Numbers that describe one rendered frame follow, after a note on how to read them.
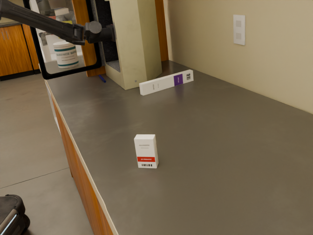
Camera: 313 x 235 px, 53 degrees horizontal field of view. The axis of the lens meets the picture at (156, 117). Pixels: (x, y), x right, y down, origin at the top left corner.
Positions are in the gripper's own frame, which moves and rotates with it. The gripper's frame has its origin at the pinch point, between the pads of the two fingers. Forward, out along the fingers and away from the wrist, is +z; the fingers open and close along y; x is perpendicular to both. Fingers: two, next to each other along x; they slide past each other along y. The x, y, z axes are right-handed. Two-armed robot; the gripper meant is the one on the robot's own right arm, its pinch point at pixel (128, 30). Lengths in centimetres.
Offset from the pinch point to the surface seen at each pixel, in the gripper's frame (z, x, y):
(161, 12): 27.7, -3.8, 22.9
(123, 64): -9.0, 12.0, -14.6
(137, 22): -0.3, -4.6, -14.7
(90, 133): -34, 24, -50
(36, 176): -66, 116, 103
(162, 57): 25.4, 21.0, 23.1
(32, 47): -38, 61, 487
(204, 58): 33.0, 18.0, -12.0
